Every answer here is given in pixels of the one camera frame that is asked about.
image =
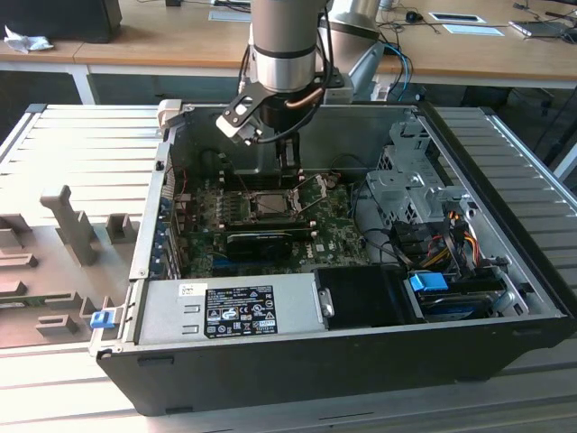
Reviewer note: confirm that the green motherboard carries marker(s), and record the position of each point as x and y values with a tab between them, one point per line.
333	234

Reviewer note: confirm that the black graphics card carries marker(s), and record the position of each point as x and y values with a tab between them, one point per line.
257	245

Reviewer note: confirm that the black computer mouse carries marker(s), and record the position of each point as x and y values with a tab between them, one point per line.
411	16

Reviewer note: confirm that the silver metal drive cage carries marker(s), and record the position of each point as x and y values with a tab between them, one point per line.
405	189

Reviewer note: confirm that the black RAM slot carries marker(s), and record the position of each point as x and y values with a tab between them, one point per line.
257	184
257	177
270	222
270	228

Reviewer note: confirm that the silver coin battery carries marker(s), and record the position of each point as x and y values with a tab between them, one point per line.
332	182

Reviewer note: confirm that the grey parts rack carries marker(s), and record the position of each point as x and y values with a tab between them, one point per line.
54	266

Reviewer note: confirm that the silver green CPU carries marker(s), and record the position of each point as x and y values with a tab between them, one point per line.
272	204

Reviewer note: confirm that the wooden desk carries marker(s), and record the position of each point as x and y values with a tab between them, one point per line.
158	43

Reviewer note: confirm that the hard disk blue carrier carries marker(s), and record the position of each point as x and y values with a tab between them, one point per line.
426	283

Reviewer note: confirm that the black grey PC case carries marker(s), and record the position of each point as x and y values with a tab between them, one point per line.
315	374

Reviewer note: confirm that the black plastic bay cover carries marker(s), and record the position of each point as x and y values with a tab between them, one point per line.
360	293

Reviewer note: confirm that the green RAM stick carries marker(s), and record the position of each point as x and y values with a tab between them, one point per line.
40	299

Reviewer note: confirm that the silver power supply unit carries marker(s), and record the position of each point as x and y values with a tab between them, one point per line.
171	315

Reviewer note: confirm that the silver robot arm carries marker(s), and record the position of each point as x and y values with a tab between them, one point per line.
281	27

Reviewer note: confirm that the blue plastic case latch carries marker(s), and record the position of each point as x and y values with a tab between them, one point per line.
101	319

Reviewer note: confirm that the white plastic case latch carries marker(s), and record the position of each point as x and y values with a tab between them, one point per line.
169	113

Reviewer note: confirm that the black computer box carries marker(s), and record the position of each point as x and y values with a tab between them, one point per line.
58	18

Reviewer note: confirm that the crumpled white paper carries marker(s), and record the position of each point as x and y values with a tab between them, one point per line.
27	43

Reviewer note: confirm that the thin metal locking lever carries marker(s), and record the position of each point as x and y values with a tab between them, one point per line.
245	186

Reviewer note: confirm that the black CPU socket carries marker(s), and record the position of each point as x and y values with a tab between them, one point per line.
249	206

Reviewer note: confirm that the blue expansion slot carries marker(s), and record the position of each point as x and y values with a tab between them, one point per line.
218	260

